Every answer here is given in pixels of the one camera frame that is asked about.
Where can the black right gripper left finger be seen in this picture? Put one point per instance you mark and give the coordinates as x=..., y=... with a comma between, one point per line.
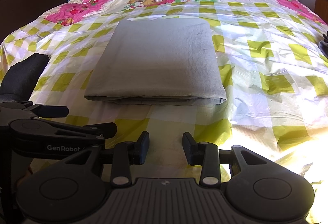
x=126, y=154

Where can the black sleeved left forearm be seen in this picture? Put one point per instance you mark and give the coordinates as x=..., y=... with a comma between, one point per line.
x=21, y=79

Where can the light grey pants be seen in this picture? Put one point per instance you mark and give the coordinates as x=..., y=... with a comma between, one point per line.
x=164, y=61

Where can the colourful checkered bed quilt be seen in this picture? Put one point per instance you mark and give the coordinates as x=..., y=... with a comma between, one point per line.
x=266, y=54

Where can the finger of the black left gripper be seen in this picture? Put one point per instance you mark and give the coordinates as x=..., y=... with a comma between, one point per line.
x=105, y=130

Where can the wooden side cabinet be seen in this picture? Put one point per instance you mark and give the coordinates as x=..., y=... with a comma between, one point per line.
x=321, y=9

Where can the folded dark grey garment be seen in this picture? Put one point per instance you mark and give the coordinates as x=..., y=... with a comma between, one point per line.
x=323, y=45

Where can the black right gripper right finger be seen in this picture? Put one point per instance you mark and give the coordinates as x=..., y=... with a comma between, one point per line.
x=206, y=155

